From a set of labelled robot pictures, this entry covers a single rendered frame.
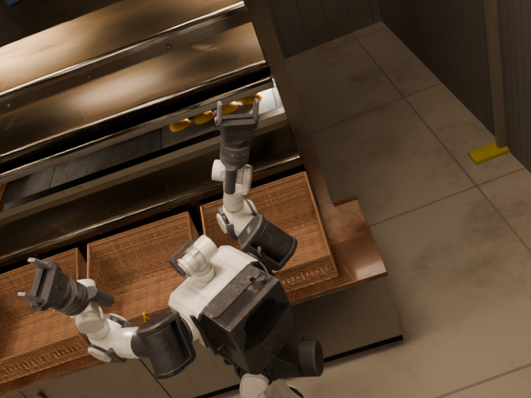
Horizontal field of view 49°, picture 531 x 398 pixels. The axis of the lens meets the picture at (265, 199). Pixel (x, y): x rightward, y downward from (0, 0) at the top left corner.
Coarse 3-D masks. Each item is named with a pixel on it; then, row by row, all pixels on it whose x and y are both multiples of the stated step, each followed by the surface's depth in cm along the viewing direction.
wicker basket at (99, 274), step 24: (144, 240) 291; (168, 240) 291; (96, 264) 293; (120, 264) 296; (144, 264) 296; (168, 264) 296; (120, 288) 299; (144, 288) 293; (168, 288) 287; (120, 312) 286; (168, 312) 260
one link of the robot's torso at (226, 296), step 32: (224, 256) 170; (192, 288) 165; (224, 288) 161; (256, 288) 157; (192, 320) 151; (224, 320) 153; (256, 320) 183; (288, 320) 169; (224, 352) 168; (256, 352) 162
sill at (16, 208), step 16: (272, 112) 264; (256, 128) 264; (176, 144) 270; (192, 144) 266; (208, 144) 266; (144, 160) 269; (160, 160) 269; (96, 176) 272; (112, 176) 271; (48, 192) 275; (64, 192) 273; (0, 208) 278; (16, 208) 276
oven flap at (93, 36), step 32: (128, 0) 225; (160, 0) 225; (192, 0) 225; (224, 0) 225; (64, 32) 229; (96, 32) 229; (128, 32) 229; (160, 32) 227; (0, 64) 232; (32, 64) 233; (64, 64) 233; (0, 96) 235
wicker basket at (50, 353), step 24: (72, 264) 295; (0, 288) 299; (24, 288) 299; (0, 312) 303; (24, 312) 305; (48, 312) 303; (0, 336) 296; (24, 336) 295; (48, 336) 289; (72, 336) 263; (0, 360) 266; (24, 360) 269; (48, 360) 271; (72, 360) 273; (0, 384) 276
